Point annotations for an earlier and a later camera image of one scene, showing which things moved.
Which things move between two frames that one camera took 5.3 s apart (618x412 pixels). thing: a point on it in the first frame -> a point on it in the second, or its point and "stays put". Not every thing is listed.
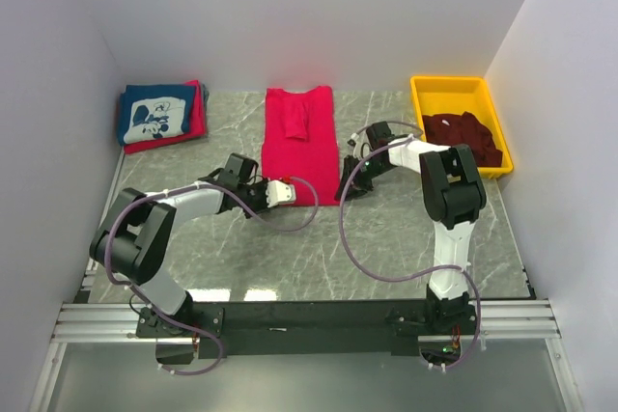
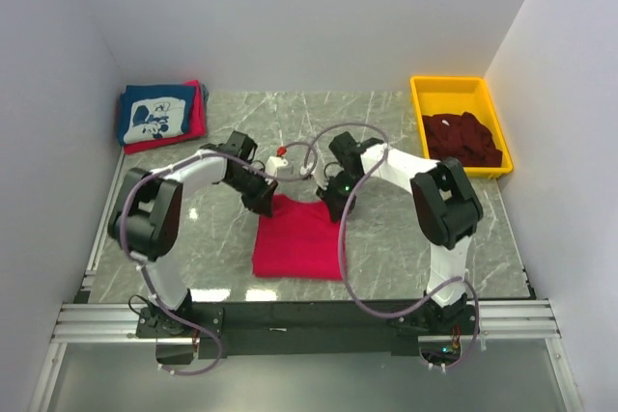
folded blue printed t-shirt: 151,112 stays put
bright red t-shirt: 299,142 -> 298,239
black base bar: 307,328 stays put
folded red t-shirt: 197,130 stays put
